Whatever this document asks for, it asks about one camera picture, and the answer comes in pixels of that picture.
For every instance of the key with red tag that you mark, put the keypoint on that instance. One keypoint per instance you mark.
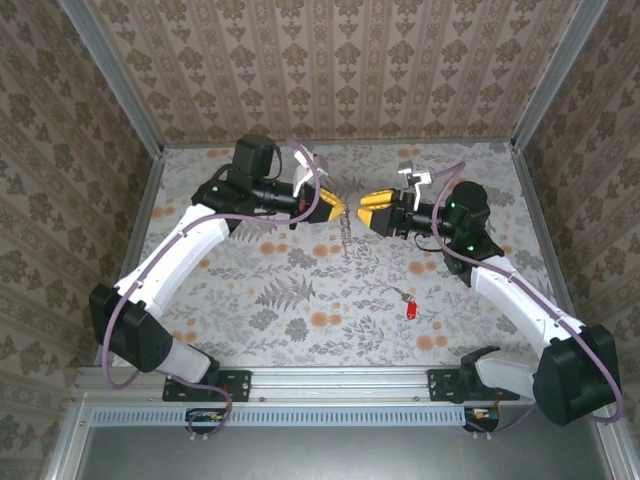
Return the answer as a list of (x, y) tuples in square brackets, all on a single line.
[(411, 309)]

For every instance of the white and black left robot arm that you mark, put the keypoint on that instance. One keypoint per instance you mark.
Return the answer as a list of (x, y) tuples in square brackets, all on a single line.
[(175, 260)]

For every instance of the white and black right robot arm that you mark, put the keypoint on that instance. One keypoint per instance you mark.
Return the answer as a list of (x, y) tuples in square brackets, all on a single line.
[(520, 300)]

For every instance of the floral print tablecloth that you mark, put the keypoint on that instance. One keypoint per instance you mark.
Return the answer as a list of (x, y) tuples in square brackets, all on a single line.
[(300, 300)]

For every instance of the black connector board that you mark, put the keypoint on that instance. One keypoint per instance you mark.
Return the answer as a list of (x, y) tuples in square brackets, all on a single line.
[(205, 420), (482, 419)]

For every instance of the grey metal base sheet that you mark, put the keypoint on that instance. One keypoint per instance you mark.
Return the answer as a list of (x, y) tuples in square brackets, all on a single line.
[(325, 455)]

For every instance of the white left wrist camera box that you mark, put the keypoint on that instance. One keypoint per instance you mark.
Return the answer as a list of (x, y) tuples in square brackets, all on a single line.
[(305, 175)]

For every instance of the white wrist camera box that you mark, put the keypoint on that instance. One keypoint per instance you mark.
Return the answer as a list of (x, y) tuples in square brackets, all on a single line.
[(305, 175), (417, 176)]

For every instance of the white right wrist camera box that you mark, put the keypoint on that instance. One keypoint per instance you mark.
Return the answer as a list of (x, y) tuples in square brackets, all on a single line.
[(417, 176)]

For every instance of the thin aluminium wall rail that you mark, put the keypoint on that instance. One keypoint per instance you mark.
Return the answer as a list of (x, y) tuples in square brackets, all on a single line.
[(225, 144)]

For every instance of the aluminium right side rail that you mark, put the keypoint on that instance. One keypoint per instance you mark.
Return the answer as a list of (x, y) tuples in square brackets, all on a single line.
[(539, 215)]

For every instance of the aluminium left side rail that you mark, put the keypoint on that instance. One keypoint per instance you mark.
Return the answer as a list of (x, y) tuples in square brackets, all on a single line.
[(140, 225)]

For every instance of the aluminium right corner post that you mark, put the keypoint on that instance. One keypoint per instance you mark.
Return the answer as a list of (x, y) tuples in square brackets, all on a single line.
[(554, 75)]

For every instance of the aluminium corner post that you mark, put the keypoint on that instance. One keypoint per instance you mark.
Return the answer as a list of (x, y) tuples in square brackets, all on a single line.
[(554, 75), (120, 85)]

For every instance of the long aluminium base rail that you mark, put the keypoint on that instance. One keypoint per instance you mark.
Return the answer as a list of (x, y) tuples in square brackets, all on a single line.
[(340, 385)]

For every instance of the aluminium left corner post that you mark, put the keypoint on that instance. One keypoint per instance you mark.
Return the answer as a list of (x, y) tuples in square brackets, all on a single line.
[(120, 85)]

